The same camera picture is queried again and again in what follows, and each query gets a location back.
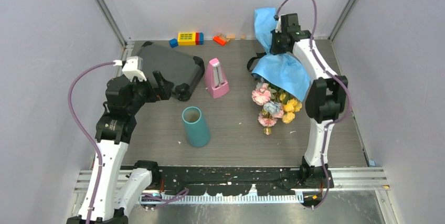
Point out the blue flower bouquet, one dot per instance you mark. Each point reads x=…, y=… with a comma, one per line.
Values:
x=282, y=81

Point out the grey black case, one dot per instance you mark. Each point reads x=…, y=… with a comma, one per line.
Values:
x=183, y=70

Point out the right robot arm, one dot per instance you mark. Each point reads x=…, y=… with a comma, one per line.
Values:
x=324, y=102

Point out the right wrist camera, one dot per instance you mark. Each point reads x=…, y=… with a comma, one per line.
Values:
x=288, y=23

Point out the black ribbon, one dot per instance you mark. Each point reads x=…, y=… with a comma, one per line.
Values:
x=250, y=62

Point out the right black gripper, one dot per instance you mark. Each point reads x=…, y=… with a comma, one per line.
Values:
x=274, y=49

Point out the blue toy cube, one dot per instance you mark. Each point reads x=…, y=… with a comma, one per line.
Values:
x=173, y=43

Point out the red blue toy block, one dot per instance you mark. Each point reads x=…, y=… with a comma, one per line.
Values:
x=199, y=38

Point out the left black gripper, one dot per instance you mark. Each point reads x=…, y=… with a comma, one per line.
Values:
x=163, y=88

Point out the orange red toy block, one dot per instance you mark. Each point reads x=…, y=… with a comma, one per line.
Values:
x=219, y=40

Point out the yellow toy block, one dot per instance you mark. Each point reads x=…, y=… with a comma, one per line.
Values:
x=187, y=39

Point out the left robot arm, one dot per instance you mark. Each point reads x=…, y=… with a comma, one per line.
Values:
x=104, y=202

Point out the aluminium frame rail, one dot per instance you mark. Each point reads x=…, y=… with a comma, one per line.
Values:
x=344, y=179

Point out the pink metronome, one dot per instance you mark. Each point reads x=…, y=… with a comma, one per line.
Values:
x=216, y=82

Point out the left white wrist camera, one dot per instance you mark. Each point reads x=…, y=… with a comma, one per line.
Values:
x=132, y=69

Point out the teal vase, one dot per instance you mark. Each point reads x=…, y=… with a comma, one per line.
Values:
x=196, y=128

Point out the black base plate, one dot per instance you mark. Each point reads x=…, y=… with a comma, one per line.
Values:
x=235, y=181

